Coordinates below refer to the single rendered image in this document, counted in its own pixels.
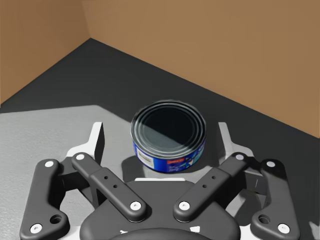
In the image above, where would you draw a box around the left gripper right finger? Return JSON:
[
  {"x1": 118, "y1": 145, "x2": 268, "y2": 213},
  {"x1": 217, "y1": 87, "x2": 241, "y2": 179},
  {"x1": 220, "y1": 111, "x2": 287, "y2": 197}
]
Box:
[{"x1": 172, "y1": 121, "x2": 301, "y2": 240}]

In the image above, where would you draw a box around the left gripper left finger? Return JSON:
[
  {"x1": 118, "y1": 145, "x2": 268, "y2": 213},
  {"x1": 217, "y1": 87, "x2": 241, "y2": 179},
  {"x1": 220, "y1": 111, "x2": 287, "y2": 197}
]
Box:
[{"x1": 19, "y1": 121, "x2": 148, "y2": 240}]

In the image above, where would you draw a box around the blue flat can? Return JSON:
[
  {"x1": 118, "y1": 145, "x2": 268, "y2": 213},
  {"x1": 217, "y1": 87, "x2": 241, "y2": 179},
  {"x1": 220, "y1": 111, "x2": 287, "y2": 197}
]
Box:
[{"x1": 130, "y1": 99, "x2": 207, "y2": 173}]

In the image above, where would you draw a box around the tall board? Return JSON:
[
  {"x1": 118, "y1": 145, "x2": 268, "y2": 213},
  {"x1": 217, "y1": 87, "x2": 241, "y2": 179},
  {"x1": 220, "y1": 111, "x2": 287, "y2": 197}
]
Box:
[{"x1": 0, "y1": 0, "x2": 320, "y2": 140}]

